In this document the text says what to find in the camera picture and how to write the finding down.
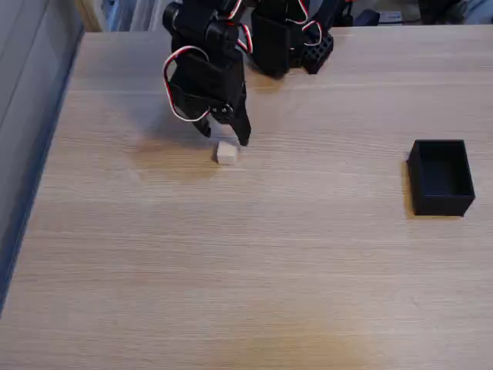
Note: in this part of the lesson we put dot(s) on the white stacked panels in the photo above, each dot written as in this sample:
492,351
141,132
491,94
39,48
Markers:
148,14

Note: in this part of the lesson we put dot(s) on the blue grey fabric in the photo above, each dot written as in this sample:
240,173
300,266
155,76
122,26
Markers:
479,11

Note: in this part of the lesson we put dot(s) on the white cube block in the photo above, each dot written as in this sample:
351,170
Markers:
226,153

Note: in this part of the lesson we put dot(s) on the light wooden frame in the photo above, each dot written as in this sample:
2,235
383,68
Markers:
89,15

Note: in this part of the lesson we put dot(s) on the dark blue object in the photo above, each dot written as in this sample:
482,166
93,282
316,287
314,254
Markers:
366,17

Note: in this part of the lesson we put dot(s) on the white labelled device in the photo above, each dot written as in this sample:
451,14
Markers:
390,17

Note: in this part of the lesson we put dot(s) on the black open box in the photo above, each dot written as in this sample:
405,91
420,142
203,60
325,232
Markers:
441,175

